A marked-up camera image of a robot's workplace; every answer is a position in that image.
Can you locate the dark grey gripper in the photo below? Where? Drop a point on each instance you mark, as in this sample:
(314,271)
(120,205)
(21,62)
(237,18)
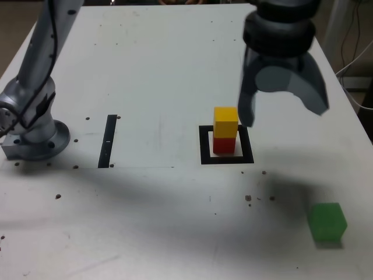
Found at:
(279,61)

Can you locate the yellow cube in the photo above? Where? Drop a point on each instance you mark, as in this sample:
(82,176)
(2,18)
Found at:
(225,122)

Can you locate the red cube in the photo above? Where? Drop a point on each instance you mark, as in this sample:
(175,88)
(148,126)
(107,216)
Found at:
(223,145)

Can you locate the green cube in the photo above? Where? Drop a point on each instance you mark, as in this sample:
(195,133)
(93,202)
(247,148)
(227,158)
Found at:
(327,223)

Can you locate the black tape square outline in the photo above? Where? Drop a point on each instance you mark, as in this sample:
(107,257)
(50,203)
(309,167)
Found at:
(227,160)

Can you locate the black tape strip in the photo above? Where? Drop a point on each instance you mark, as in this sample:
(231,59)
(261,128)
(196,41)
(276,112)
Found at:
(106,146)

